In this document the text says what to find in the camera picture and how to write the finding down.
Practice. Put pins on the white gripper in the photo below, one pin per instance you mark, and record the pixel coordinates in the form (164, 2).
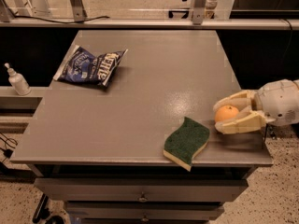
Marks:
(277, 103)

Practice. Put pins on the orange fruit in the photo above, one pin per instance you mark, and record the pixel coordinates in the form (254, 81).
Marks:
(226, 112)

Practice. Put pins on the green and yellow sponge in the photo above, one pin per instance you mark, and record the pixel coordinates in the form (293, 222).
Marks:
(186, 142)

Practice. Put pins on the blue chip bag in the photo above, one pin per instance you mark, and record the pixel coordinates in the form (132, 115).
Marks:
(80, 66)

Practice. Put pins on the grey lower drawer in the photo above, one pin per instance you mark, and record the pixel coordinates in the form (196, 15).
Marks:
(144, 211)

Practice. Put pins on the grey drawer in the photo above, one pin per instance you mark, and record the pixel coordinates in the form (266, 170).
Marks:
(144, 211)
(141, 190)

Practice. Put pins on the grey upper drawer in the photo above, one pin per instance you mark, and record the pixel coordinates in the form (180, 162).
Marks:
(141, 190)

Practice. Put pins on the white pump bottle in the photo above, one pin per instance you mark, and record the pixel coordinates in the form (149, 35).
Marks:
(17, 81)

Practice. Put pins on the metal frame leg right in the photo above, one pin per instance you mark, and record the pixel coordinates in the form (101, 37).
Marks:
(198, 11)

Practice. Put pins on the metal frame leg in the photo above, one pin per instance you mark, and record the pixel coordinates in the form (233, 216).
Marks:
(198, 11)
(78, 10)

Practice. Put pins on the metal frame leg left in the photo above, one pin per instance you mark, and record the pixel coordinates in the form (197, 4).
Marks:
(78, 10)

